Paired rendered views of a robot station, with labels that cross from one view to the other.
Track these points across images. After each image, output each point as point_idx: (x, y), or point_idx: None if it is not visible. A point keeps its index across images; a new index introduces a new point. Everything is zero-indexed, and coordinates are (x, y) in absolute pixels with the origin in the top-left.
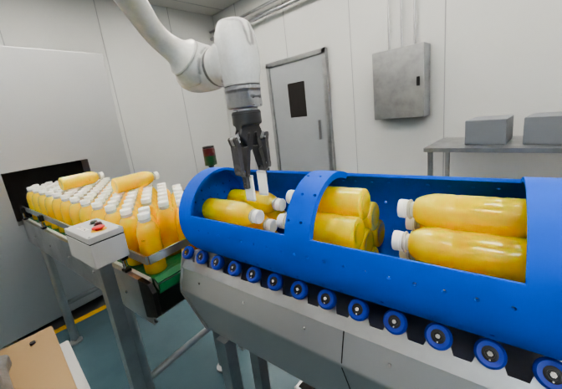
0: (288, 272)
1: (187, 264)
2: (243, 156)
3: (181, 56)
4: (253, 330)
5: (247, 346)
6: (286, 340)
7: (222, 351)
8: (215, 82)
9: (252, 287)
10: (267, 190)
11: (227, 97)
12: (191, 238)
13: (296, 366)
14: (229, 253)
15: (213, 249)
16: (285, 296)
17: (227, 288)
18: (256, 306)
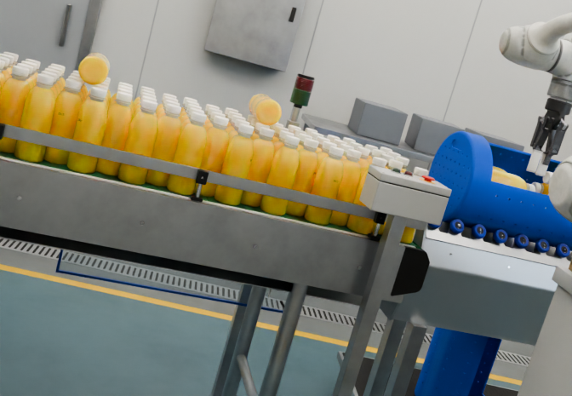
0: (569, 234)
1: (433, 234)
2: (553, 137)
3: (557, 43)
4: (506, 293)
5: (456, 324)
6: (547, 291)
7: (418, 339)
8: (555, 70)
9: (519, 252)
10: (536, 168)
11: (569, 89)
12: (476, 203)
13: (521, 323)
14: (517, 220)
15: (494, 216)
16: (549, 257)
17: (489, 255)
18: (522, 268)
